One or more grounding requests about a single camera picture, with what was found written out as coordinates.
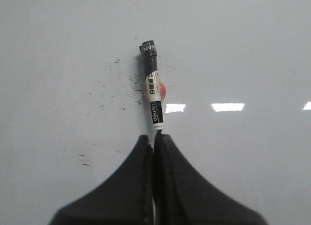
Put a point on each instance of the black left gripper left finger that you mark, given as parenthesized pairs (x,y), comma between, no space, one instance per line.
(125,198)

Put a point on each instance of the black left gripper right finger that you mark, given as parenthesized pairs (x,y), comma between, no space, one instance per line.
(184,197)

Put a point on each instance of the black white whiteboard marker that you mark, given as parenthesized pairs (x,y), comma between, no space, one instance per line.
(153,87)

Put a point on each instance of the white whiteboard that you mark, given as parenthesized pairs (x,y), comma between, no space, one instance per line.
(238,102)

